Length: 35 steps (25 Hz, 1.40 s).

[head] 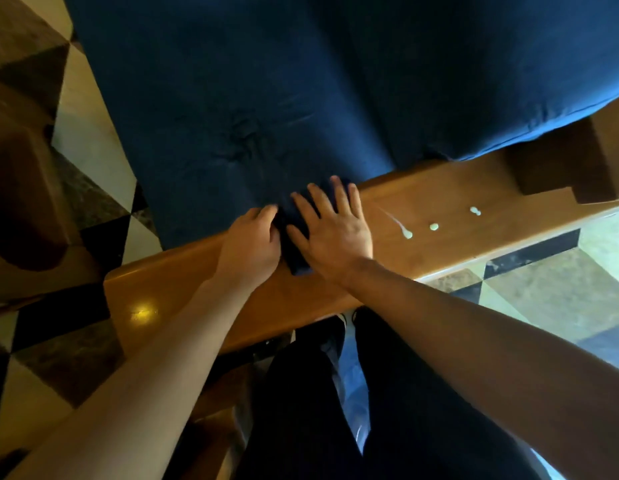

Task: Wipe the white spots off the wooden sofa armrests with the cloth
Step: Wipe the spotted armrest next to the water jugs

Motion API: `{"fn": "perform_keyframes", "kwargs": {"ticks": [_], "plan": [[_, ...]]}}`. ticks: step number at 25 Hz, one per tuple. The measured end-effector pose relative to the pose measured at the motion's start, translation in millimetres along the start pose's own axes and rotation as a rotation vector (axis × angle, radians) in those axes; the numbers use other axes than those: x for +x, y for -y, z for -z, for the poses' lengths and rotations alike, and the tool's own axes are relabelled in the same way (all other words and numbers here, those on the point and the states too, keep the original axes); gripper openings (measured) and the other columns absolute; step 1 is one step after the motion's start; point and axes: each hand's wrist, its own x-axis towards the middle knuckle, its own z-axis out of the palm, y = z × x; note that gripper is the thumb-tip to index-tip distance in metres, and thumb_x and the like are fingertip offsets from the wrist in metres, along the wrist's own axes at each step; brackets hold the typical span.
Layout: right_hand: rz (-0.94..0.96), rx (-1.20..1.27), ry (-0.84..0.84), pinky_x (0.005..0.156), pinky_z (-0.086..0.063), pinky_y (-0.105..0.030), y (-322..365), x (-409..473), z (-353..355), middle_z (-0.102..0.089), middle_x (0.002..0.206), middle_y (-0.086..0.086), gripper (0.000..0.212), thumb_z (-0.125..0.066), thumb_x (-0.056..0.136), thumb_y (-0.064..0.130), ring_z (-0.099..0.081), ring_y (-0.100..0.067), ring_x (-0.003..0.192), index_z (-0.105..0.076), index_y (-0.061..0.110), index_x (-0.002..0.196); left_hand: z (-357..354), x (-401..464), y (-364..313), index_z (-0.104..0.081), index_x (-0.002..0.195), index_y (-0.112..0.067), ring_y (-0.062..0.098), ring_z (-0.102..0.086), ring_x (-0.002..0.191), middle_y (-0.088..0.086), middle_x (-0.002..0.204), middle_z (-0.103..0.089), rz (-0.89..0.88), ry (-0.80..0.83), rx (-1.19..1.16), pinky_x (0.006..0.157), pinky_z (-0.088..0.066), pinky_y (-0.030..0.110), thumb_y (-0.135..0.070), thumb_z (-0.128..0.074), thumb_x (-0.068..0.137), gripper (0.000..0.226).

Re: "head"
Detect person's left forearm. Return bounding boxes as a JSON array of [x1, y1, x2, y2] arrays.
[[9, 274, 263, 480]]

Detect white liquid spill drops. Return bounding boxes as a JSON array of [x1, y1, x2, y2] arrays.
[[379, 205, 483, 241]]

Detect person's left hand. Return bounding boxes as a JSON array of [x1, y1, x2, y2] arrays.
[[214, 204, 283, 293]]

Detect person's right hand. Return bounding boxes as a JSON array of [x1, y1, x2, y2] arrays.
[[285, 175, 374, 285]]

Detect dark blue cleaning cloth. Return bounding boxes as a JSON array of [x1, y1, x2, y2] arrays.
[[274, 179, 358, 277]]

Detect blue sofa back cushion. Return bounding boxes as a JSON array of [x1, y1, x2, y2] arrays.
[[334, 0, 619, 163]]

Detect person's right forearm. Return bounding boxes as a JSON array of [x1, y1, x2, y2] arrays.
[[345, 257, 619, 480]]

